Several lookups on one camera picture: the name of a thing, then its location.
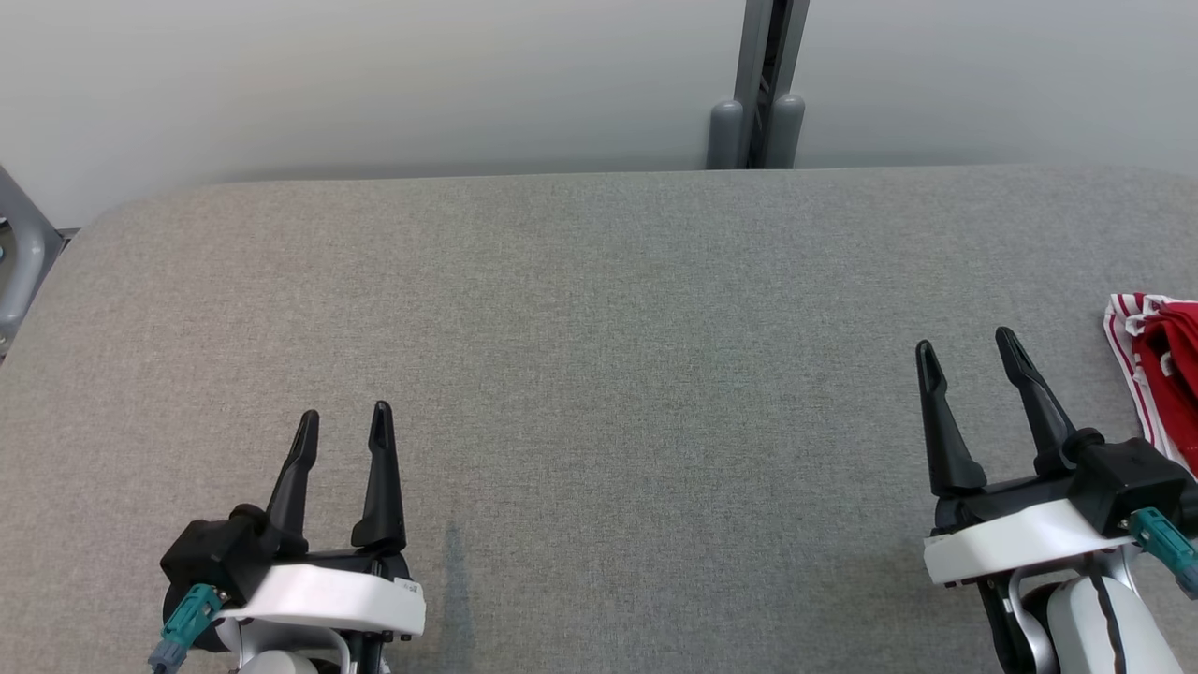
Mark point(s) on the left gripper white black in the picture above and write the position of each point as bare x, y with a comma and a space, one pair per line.
346, 599

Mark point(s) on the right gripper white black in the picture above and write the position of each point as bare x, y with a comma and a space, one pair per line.
1011, 543

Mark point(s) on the red jersey shirt number 23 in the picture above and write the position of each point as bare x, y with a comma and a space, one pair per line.
1123, 328

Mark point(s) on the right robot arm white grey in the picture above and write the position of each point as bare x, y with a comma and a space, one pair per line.
1076, 637

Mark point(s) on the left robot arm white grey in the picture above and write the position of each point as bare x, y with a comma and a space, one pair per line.
281, 660

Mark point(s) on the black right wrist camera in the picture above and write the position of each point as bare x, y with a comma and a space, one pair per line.
1137, 477

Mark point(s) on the teal left camera connector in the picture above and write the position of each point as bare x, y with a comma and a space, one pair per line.
187, 622

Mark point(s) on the teal camera connector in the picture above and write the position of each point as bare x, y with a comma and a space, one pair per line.
1165, 548
187, 622

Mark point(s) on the teal right camera connector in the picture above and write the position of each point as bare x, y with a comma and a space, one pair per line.
1165, 548

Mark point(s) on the grey cylinder post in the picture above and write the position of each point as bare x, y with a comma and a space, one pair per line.
786, 131
725, 136

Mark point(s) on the grey metal frame leg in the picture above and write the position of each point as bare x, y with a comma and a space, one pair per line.
23, 262

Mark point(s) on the grey vertical wall rail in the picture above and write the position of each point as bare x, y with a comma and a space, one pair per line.
772, 56

